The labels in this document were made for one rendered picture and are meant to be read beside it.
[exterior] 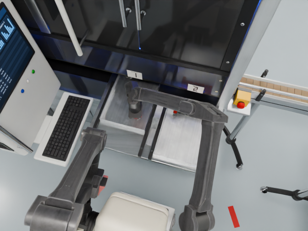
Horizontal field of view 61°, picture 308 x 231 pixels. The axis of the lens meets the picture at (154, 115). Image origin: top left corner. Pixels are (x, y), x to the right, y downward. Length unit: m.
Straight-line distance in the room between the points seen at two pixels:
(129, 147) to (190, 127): 0.35
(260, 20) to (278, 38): 2.24
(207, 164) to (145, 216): 0.25
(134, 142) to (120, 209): 0.62
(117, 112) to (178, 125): 0.35
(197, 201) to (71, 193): 0.43
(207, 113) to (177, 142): 0.58
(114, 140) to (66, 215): 0.85
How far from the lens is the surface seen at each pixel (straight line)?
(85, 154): 0.81
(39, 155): 1.61
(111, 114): 1.50
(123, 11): 1.05
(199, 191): 0.92
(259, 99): 1.60
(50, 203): 0.68
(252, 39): 1.09
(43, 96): 1.62
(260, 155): 2.48
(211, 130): 0.86
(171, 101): 1.01
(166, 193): 2.24
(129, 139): 1.43
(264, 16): 1.02
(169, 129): 1.44
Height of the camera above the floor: 2.21
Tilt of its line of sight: 64 degrees down
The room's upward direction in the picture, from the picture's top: 2 degrees counter-clockwise
